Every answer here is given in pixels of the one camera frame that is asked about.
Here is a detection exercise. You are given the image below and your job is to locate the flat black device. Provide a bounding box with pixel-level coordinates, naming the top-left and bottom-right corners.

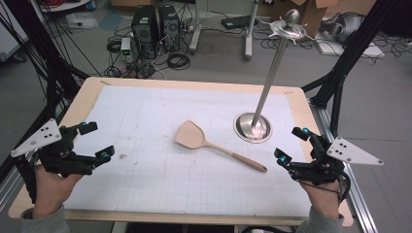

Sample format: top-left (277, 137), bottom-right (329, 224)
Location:
top-left (221, 15), bottom-right (259, 30)

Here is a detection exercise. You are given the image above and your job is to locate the white grid mat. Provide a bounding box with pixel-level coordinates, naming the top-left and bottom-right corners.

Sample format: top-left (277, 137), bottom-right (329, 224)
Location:
top-left (62, 84), bottom-right (314, 217)

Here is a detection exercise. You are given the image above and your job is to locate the metal utensil stand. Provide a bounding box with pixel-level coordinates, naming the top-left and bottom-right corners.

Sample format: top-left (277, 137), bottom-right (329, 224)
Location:
top-left (232, 9), bottom-right (317, 145)

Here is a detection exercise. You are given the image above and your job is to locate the white round table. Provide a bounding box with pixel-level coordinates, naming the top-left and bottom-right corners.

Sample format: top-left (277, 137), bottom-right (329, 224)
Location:
top-left (38, 0), bottom-right (92, 14)

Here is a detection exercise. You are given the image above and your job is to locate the white stand leg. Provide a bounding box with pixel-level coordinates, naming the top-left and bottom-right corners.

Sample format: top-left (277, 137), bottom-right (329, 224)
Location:
top-left (189, 0), bottom-right (204, 54)
top-left (244, 0), bottom-right (260, 61)

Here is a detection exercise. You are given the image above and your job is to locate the aluminium rail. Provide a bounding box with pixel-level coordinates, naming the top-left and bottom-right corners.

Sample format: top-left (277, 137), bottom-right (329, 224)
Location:
top-left (309, 103), bottom-right (379, 233)
top-left (0, 106), bottom-right (66, 213)

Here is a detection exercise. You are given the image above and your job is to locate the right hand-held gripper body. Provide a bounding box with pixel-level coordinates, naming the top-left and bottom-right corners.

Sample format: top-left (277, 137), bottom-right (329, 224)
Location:
top-left (288, 134), bottom-right (385, 186)

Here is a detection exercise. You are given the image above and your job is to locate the coiled black cable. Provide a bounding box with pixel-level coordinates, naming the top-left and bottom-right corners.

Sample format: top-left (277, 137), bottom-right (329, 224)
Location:
top-left (166, 52), bottom-right (191, 71)

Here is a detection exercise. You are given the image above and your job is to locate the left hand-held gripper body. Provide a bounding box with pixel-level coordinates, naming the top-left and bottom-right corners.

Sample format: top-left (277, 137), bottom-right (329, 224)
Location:
top-left (10, 118), bottom-right (98, 179)

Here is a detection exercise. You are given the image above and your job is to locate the beige spatula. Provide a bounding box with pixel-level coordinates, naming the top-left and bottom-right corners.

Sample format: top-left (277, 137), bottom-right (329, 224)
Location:
top-left (174, 119), bottom-right (268, 173)

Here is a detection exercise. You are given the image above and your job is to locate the clear plastic bag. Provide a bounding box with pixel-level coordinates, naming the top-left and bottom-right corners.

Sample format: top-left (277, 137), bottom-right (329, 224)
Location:
top-left (66, 12), bottom-right (99, 30)

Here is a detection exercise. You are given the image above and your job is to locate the black metal frame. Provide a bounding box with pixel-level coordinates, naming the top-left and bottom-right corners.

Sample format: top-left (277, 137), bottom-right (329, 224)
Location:
top-left (300, 0), bottom-right (402, 141)
top-left (0, 0), bottom-right (90, 183)

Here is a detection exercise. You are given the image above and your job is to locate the person's right hand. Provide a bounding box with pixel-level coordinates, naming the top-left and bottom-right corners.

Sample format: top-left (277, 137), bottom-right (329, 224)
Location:
top-left (299, 181), bottom-right (343, 221)

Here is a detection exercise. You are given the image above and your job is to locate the person's left hand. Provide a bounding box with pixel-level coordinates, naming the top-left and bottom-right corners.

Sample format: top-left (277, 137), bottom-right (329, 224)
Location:
top-left (32, 165), bottom-right (86, 219)

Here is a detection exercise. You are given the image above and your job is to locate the white power supply box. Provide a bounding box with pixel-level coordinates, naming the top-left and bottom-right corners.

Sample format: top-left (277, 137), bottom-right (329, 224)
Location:
top-left (120, 37), bottom-right (133, 63)

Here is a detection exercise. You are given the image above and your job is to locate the grey rounded headset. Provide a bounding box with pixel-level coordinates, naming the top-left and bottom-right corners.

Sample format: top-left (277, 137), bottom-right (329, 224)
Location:
top-left (319, 12), bottom-right (365, 45)

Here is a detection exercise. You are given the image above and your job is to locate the black computer tower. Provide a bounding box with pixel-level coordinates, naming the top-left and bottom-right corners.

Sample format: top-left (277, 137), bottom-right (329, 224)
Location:
top-left (157, 4), bottom-right (181, 52)
top-left (130, 5), bottom-right (159, 60)

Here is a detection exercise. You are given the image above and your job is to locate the cardboard box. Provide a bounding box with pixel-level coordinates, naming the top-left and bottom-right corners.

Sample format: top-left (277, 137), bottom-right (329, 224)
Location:
top-left (270, 0), bottom-right (340, 39)

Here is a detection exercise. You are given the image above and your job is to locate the white flat board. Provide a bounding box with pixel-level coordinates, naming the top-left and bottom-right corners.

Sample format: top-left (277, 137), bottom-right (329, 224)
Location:
top-left (315, 31), bottom-right (387, 59)

